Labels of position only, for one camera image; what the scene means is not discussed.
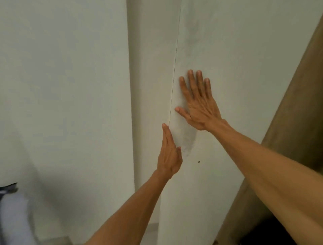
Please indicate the person's right forearm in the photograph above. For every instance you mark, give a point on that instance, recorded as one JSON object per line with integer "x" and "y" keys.
{"x": 272, "y": 174}

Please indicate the person's left forearm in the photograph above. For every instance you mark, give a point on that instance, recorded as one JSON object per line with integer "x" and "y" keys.
{"x": 131, "y": 214}

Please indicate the person's right hand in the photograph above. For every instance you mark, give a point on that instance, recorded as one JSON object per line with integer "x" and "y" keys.
{"x": 201, "y": 111}

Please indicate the white rounded fixture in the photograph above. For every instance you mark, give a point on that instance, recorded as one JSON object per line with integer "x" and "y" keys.
{"x": 15, "y": 222}

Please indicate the dark grey object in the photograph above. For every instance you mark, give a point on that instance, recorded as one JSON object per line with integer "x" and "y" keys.
{"x": 7, "y": 188}

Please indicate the person's left hand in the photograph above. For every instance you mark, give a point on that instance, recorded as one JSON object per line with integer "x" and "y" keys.
{"x": 168, "y": 159}

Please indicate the person's left thumb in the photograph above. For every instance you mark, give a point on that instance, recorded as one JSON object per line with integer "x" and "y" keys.
{"x": 179, "y": 154}

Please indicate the person's right middle finger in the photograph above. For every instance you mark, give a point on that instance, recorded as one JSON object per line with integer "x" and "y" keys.
{"x": 193, "y": 83}

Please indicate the person's right little finger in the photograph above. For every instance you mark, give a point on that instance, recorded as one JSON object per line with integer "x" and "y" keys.
{"x": 209, "y": 88}

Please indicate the brown wooden panel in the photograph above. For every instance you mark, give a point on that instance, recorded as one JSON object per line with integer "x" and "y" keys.
{"x": 295, "y": 106}

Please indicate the person's right thumb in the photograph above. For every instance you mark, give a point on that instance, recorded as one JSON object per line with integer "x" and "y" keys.
{"x": 183, "y": 112}

